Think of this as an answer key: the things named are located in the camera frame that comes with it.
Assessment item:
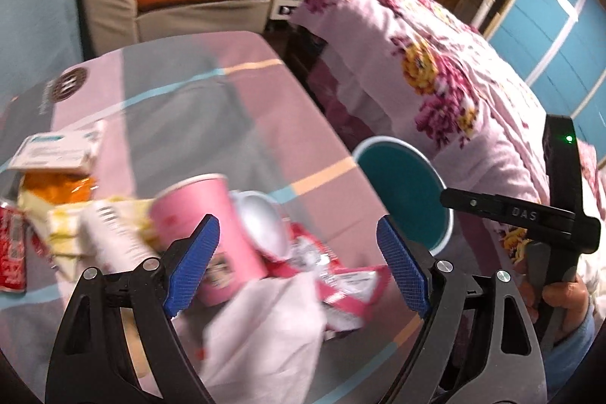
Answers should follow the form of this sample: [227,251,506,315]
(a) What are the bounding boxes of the white cylindrical wrapper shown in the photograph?
[80,200,159,277]

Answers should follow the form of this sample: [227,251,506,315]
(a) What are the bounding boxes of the red soda can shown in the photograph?
[0,200,31,293]

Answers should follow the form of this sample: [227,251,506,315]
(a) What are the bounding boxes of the person's right hand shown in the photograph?
[514,243,590,334]

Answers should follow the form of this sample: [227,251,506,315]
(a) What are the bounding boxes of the bed with floral pink cover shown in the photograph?
[289,0,606,291]

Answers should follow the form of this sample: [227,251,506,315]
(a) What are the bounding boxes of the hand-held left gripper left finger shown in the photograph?
[45,215,221,404]

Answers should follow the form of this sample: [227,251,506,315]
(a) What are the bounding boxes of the silver foil lid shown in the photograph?
[234,191,294,260]

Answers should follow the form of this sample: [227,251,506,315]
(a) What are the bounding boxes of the yellow white crumpled paper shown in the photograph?
[19,189,157,279]

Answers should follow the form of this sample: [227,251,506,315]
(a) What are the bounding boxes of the pink paper cup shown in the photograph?
[149,173,268,305]

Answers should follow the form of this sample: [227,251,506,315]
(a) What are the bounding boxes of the white medicine box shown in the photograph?
[9,122,107,173]

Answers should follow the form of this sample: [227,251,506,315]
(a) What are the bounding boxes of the teal trash bin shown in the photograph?
[353,136,454,253]

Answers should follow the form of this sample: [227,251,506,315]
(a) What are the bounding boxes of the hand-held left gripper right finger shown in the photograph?
[376,215,547,404]

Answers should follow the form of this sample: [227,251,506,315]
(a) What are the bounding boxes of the blue wardrobe door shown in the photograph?
[487,0,606,149]

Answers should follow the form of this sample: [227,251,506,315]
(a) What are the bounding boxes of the person's right forearm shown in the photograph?
[544,304,598,388]

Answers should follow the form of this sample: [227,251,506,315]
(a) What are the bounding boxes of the pink fleece blanket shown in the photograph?
[578,143,606,220]

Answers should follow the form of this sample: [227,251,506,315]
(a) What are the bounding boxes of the orange yellow snack bag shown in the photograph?
[21,171,98,203]

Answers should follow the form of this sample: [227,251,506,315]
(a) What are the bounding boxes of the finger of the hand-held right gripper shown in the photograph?
[440,189,569,229]

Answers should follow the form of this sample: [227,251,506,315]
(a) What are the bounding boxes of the red white snack wrapper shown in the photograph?
[265,221,391,334]

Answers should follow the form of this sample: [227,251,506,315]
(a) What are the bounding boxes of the white tissue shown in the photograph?
[184,276,327,404]

